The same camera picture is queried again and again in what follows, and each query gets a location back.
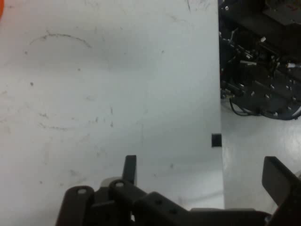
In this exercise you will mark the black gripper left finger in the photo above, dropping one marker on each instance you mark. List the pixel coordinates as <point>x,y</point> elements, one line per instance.
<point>122,207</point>

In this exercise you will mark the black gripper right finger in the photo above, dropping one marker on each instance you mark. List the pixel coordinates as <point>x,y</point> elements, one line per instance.
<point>282,188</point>

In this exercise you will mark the small black square clip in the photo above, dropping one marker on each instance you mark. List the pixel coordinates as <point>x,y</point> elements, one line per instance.
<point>216,140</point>

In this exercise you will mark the black machine with screws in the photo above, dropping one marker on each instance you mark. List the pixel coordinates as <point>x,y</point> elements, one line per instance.
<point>258,58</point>

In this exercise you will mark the red enamel plate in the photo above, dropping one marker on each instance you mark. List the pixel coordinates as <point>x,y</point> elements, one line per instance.
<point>1,7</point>

